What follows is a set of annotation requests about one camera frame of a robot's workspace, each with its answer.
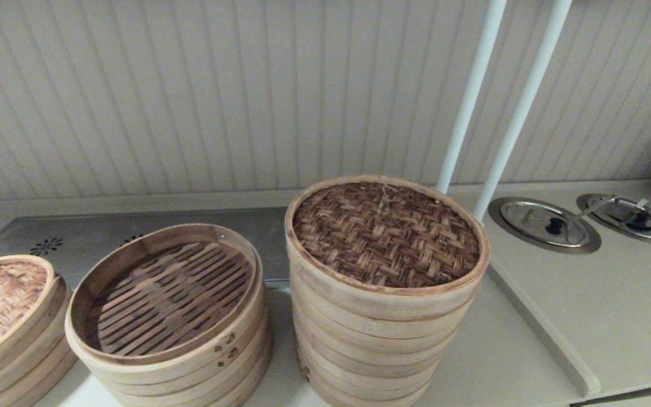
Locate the tall bamboo steamer stack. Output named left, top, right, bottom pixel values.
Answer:
left=290, top=271, right=476, bottom=407

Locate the steel pot lid black knob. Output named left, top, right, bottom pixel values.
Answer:
left=500, top=200, right=591, bottom=249
left=588, top=196, right=651, bottom=242

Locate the steel drain panel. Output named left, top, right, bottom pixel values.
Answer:
left=0, top=207, right=303, bottom=283

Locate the white round pole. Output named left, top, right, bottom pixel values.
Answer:
left=437, top=0, right=508, bottom=194
left=474, top=0, right=574, bottom=222

